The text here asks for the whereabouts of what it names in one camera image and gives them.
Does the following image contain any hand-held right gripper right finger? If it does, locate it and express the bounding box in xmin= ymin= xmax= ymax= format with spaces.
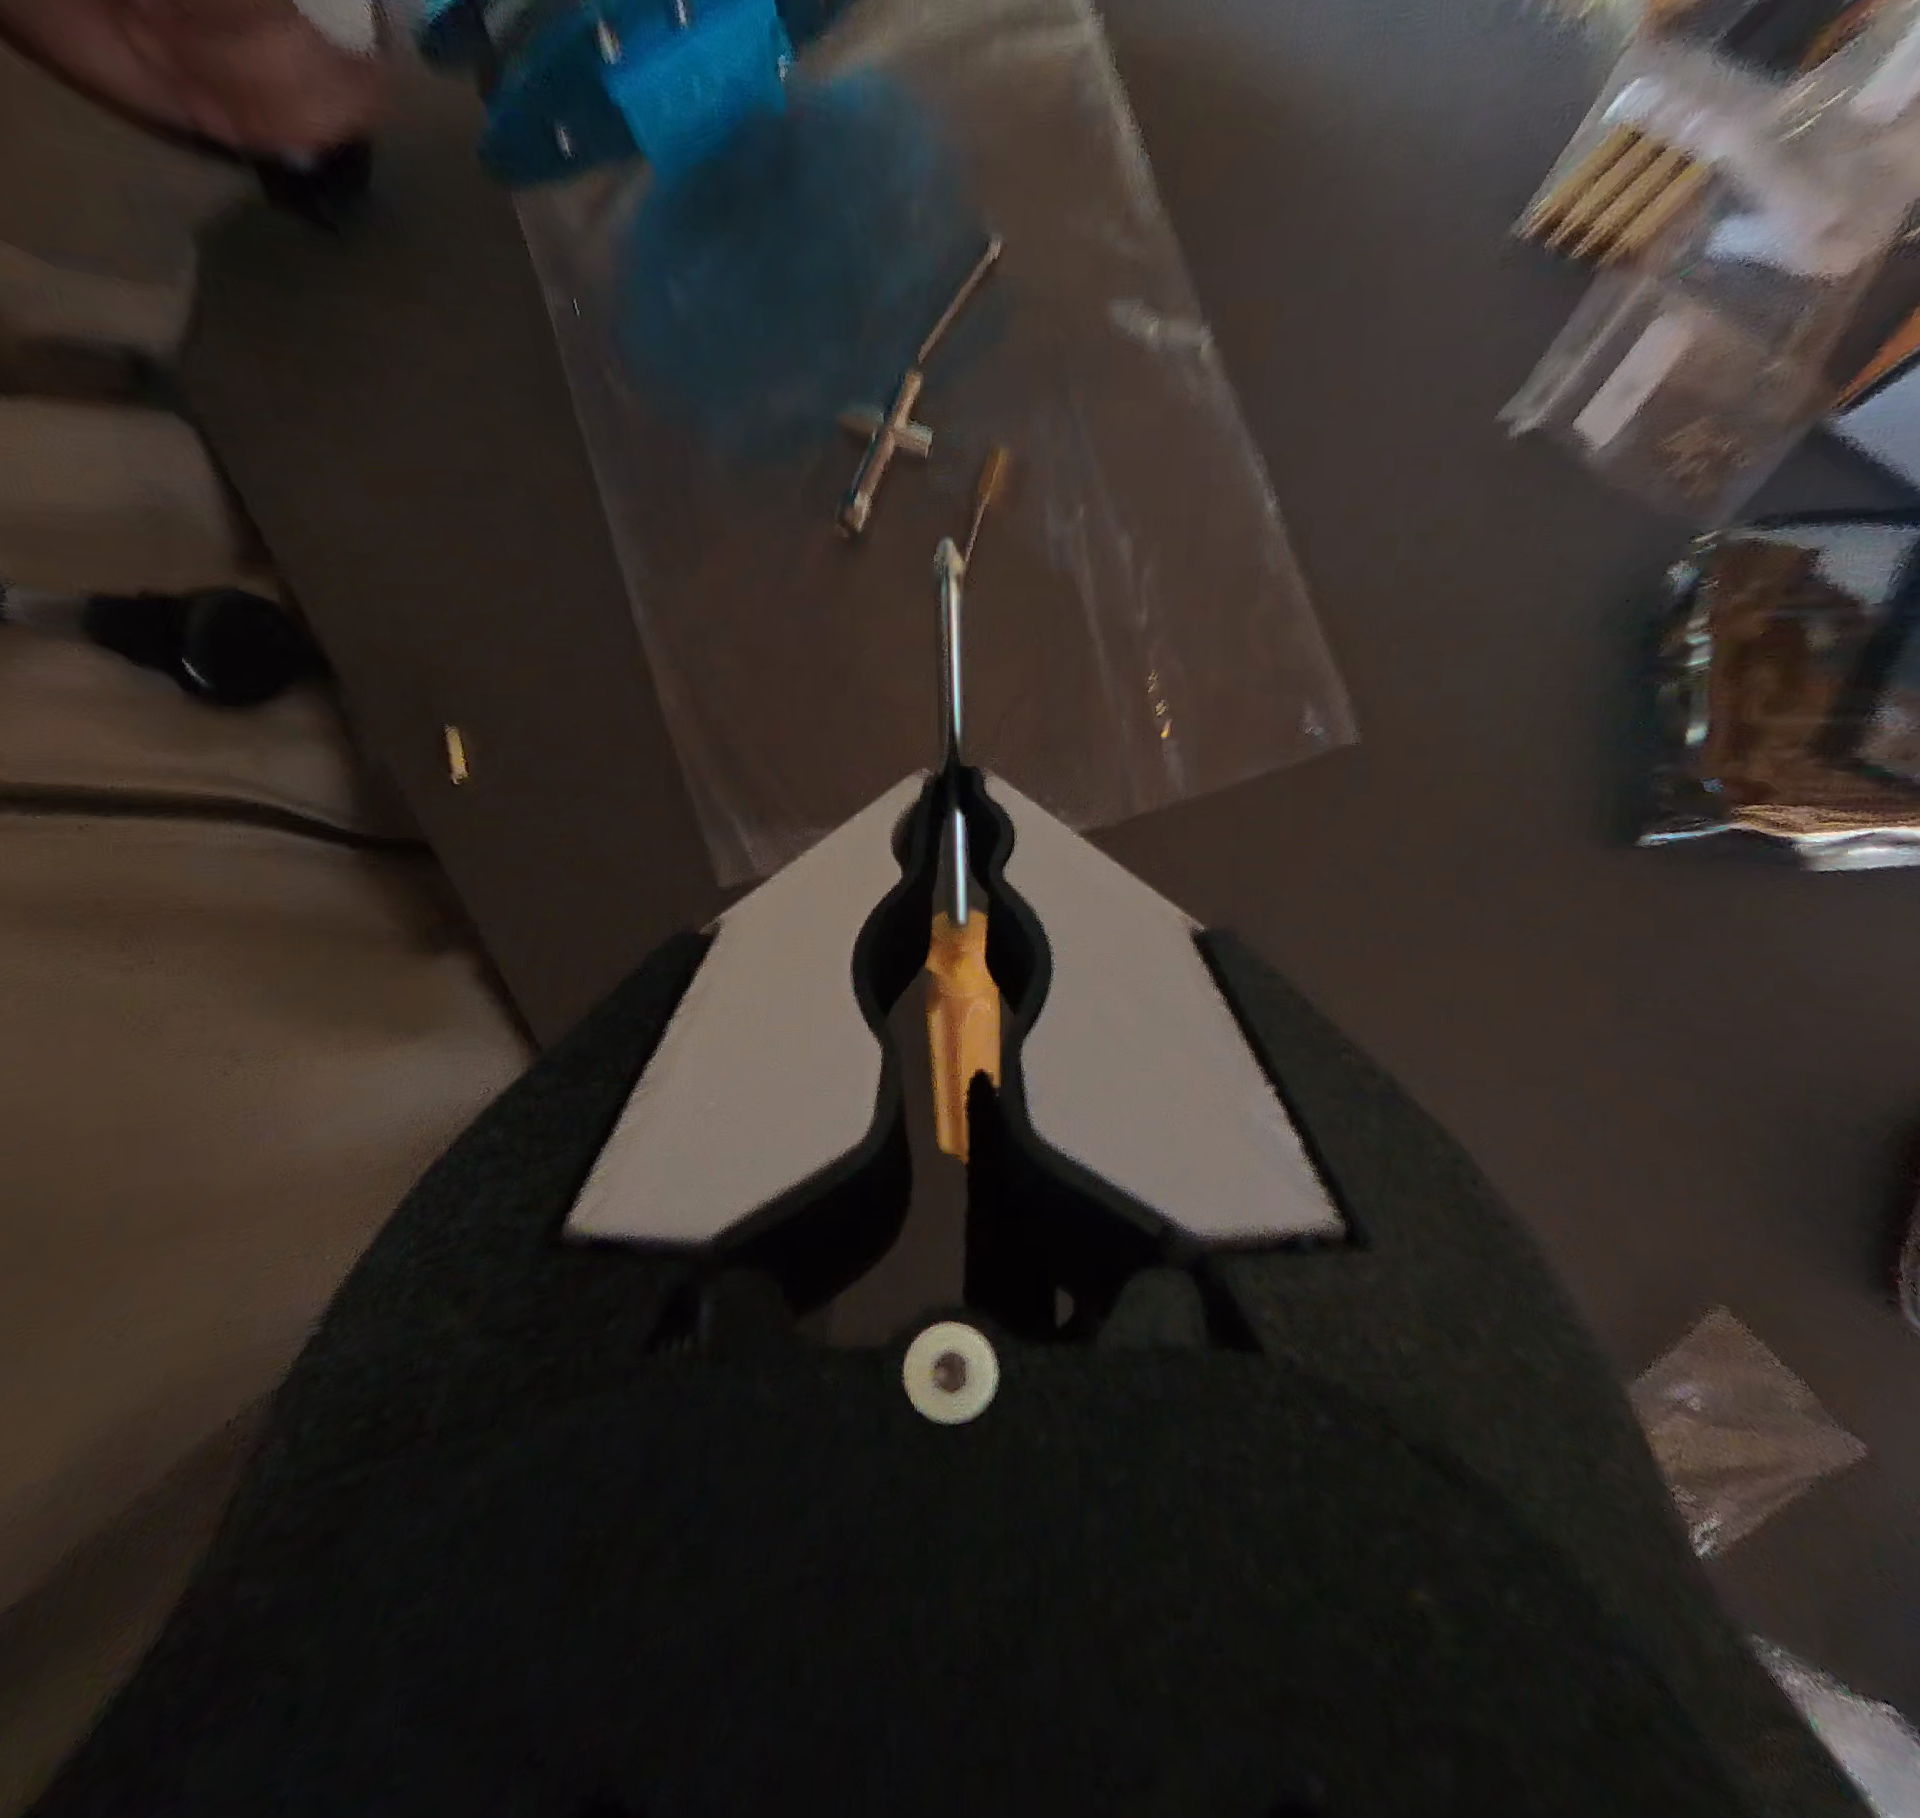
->
xmin=959 ymin=768 xmax=1347 ymax=1249

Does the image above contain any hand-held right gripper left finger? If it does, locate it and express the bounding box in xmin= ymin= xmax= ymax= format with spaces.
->
xmin=561 ymin=768 xmax=939 ymax=1249

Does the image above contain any long orange rod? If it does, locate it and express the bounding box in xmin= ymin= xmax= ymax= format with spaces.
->
xmin=921 ymin=533 xmax=1004 ymax=1164

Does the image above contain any blue round turntable assembly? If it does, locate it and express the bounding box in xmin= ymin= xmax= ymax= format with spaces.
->
xmin=416 ymin=0 xmax=931 ymax=186

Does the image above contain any small black socket wrench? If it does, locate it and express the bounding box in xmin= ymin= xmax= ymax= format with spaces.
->
xmin=836 ymin=233 xmax=1007 ymax=538

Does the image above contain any person's left hand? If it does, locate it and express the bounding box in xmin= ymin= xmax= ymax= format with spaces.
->
xmin=0 ymin=0 xmax=377 ymax=157

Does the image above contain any small empty clear bag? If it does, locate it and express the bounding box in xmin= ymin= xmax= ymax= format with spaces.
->
xmin=1626 ymin=1303 xmax=1872 ymax=1557

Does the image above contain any shiny foil bag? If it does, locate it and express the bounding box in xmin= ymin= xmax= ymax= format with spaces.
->
xmin=1626 ymin=520 xmax=1920 ymax=876

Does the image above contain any pile of small hardware bags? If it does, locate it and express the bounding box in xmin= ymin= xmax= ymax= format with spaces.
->
xmin=1290 ymin=0 xmax=1920 ymax=518

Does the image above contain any black cable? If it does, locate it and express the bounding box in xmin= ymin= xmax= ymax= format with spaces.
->
xmin=0 ymin=579 xmax=425 ymax=851

